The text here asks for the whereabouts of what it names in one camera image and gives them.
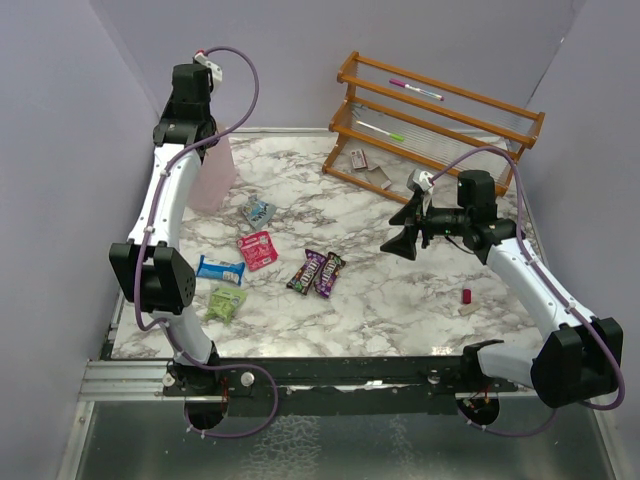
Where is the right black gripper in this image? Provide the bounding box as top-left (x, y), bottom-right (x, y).
top-left (381, 192), bottom-right (471, 259)

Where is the pink snack packet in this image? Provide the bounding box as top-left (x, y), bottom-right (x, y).
top-left (236, 231), bottom-right (278, 272)

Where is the pink paper bag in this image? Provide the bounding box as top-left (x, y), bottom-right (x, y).
top-left (187, 136), bottom-right (237, 214)

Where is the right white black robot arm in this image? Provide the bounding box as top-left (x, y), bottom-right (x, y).
top-left (380, 169), bottom-right (623, 408)

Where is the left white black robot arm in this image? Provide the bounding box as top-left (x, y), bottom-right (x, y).
top-left (109, 56), bottom-right (222, 395)

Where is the purple m&m's packet right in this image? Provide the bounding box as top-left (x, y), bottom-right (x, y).
top-left (314, 252), bottom-right (346, 299)

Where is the purple m&m's packet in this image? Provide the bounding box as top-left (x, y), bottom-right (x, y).
top-left (314, 252), bottom-right (346, 299)
top-left (286, 249), bottom-right (327, 295)

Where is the small red white box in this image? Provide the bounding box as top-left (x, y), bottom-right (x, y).
top-left (349, 149), bottom-right (369, 172)

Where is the green tipped white pen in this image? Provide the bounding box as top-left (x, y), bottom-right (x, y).
top-left (356, 120), bottom-right (405, 142)

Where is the small beige block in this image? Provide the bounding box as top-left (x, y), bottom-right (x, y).
top-left (458, 303), bottom-right (481, 316)

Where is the wooden shelf rack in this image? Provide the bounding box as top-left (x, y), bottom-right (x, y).
top-left (322, 51), bottom-right (545, 201)

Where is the purple m&m's packet left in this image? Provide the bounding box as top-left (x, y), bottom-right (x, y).
top-left (286, 249), bottom-right (327, 295)

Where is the pink marker pen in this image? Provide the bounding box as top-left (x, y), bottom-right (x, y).
top-left (388, 78), bottom-right (444, 102)

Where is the grey blue snack packet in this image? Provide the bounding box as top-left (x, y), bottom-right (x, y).
top-left (242, 195), bottom-right (277, 230)

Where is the green snack packet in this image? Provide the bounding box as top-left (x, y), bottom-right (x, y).
top-left (205, 287), bottom-right (248, 325)

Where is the blue white snack bar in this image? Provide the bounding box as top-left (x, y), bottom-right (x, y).
top-left (196, 255), bottom-right (246, 286)

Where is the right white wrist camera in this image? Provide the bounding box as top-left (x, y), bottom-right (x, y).
top-left (406, 168), bottom-right (434, 193)

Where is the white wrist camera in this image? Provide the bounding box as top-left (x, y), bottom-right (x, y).
top-left (193, 50), bottom-right (223, 93)
top-left (406, 168), bottom-right (434, 193)

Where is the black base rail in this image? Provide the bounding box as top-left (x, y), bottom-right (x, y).
top-left (163, 355), bottom-right (516, 417)

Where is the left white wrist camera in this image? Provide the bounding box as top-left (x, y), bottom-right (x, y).
top-left (193, 50), bottom-right (223, 93)

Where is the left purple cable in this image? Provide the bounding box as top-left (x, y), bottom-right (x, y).
top-left (134, 45), bottom-right (280, 442)

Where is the aluminium frame rail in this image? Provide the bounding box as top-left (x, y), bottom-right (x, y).
top-left (79, 360), bottom-right (167, 402)

